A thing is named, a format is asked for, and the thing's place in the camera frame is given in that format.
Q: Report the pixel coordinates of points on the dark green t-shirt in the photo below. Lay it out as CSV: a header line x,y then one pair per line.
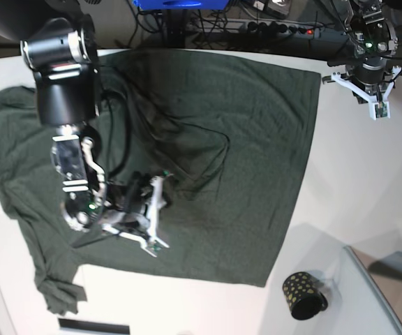
x,y
235,136

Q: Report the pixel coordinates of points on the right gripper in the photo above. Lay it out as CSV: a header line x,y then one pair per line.
x,y
132,211

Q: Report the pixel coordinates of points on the black mug with gold dots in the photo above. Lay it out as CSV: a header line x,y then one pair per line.
x,y
303,296

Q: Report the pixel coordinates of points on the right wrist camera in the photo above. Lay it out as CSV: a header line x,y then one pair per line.
x,y
152,247

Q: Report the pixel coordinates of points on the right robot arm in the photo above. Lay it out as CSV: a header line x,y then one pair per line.
x,y
57,43

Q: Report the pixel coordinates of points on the white power strip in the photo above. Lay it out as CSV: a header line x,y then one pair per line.
x,y
268,27

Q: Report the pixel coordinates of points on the white slotted plate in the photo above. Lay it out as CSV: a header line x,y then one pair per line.
x,y
86,327

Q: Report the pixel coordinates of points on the blue box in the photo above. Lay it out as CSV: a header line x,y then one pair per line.
x,y
181,4

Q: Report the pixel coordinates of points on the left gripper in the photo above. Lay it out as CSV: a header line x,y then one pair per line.
x,y
372,76

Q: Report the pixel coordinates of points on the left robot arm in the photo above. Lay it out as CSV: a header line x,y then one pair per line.
x,y
374,40

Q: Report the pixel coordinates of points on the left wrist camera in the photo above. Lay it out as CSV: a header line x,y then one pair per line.
x,y
379,110

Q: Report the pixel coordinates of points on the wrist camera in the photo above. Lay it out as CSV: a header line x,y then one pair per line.
x,y
379,110
152,247

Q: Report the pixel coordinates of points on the grey tray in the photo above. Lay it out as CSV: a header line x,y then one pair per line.
x,y
386,274

